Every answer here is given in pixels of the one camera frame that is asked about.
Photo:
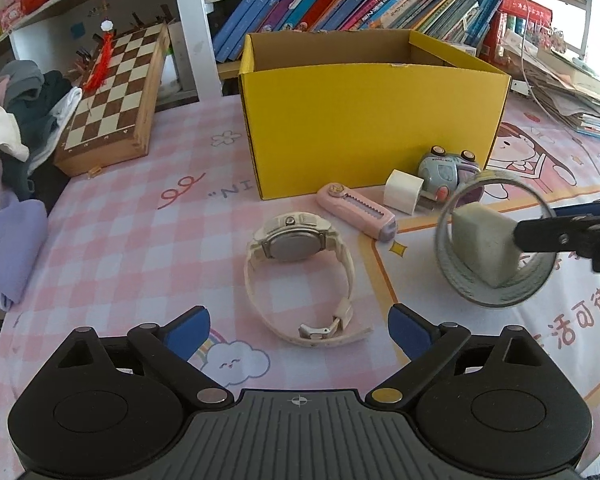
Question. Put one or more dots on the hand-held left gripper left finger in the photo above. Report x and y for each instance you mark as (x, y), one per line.
(190, 329)

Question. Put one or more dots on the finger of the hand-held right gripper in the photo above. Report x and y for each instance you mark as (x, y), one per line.
(542, 235)
(587, 206)

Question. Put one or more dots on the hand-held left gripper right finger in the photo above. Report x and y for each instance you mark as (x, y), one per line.
(406, 332)

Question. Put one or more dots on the white foam block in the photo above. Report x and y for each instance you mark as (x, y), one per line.
(482, 245)

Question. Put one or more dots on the clear tape roll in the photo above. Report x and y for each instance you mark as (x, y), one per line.
(447, 265)

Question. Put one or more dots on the yellow cardboard box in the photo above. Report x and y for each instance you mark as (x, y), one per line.
(360, 125)

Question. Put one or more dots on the pink checked printed tablecloth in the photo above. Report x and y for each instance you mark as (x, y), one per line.
(170, 240)

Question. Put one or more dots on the stack of papers and books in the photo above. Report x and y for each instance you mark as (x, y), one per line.
(570, 90)

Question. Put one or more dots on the grey toy car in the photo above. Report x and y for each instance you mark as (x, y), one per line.
(442, 172)

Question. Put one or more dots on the cream digital wristwatch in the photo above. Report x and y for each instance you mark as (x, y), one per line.
(290, 247)

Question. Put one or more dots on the pink utility knife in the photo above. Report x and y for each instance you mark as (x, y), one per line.
(355, 210)

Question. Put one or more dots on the white charger plug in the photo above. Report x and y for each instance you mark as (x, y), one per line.
(402, 190)

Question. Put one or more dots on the purple garment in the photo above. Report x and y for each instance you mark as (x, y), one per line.
(7, 250)

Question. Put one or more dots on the thick red book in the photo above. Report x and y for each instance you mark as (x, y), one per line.
(522, 10)

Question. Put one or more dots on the wooden folding chess board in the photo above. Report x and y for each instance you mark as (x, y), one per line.
(112, 102)

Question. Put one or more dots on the dark teal garment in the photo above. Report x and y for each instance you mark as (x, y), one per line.
(37, 105)

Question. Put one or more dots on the red tassel ornament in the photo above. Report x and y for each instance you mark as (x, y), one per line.
(102, 62)

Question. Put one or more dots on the row of colourful books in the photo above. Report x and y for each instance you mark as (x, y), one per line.
(350, 2)

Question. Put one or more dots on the grey garment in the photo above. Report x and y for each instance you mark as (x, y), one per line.
(22, 77)

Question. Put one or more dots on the red and white box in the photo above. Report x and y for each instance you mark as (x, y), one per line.
(9, 11)

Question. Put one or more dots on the white metal shelf post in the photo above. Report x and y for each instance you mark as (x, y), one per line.
(192, 30)

